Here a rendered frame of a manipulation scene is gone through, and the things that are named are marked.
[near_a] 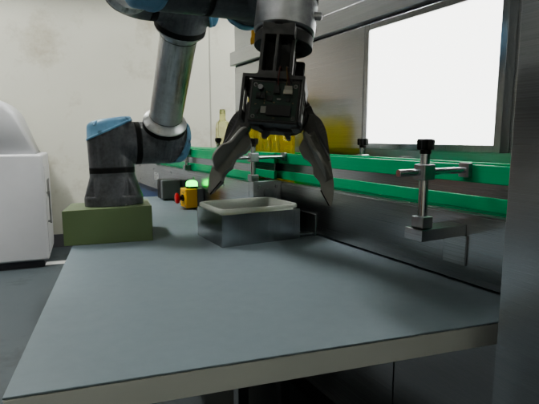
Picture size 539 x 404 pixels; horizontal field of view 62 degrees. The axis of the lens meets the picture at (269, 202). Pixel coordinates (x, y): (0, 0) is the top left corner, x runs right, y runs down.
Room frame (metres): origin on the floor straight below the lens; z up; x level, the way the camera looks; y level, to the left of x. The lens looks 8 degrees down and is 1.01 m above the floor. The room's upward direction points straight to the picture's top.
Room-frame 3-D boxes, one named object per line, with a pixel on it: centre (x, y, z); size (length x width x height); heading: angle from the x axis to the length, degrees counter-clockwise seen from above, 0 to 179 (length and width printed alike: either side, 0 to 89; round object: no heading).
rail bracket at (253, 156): (1.33, 0.03, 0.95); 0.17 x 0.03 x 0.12; 119
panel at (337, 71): (1.34, -0.27, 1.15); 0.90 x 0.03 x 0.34; 29
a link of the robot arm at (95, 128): (1.22, 0.42, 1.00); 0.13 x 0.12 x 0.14; 116
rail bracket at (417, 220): (0.77, -0.28, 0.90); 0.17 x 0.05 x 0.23; 119
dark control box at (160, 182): (1.92, 0.43, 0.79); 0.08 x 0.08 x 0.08; 29
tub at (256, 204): (1.19, 0.06, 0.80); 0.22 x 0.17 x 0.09; 119
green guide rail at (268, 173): (2.16, 0.40, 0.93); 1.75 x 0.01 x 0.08; 29
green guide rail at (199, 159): (2.12, 0.47, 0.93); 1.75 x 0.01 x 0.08; 29
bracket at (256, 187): (1.34, 0.01, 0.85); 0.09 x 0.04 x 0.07; 119
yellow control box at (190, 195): (1.68, 0.29, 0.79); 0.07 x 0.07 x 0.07; 29
